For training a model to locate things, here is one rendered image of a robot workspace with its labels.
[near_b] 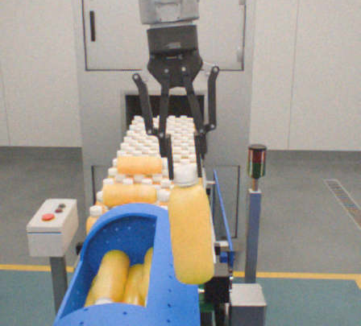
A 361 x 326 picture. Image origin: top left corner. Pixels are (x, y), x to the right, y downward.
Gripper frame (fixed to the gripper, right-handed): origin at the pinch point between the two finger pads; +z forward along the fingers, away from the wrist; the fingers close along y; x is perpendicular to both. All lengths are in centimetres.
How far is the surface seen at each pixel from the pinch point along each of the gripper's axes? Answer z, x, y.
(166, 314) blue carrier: 24.6, -6.3, -5.0
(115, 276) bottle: 30.8, 16.7, -18.1
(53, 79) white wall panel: 22, 452, -165
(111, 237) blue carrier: 29.1, 32.3, -21.5
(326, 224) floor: 151, 275, 104
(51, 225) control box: 31, 47, -42
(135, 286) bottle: 34.6, 18.3, -14.3
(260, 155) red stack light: 23, 72, 22
